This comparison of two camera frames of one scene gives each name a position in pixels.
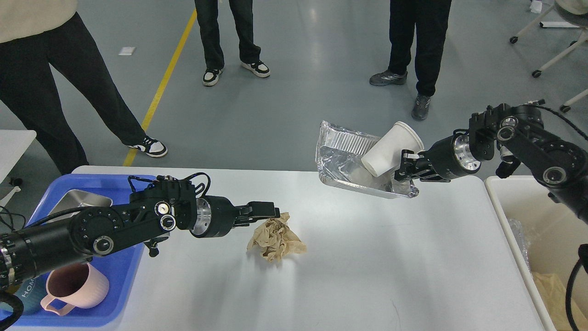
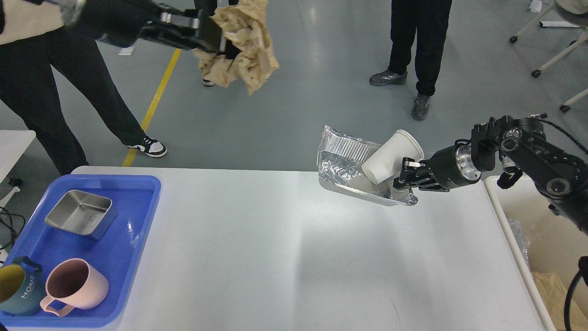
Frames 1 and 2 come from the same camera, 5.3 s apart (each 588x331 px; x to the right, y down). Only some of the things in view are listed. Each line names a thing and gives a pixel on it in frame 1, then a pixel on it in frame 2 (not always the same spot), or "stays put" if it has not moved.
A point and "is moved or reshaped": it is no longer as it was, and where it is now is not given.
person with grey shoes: [430, 18] stays put
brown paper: [274, 239] to [245, 25]
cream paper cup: [387, 154] is moved or reshaped
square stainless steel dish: [73, 199] stays put
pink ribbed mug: [82, 285] stays put
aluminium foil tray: [339, 153] is moved or reshaped
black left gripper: [215, 217] to [118, 23]
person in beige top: [34, 33] stays put
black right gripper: [451, 157] to [453, 167]
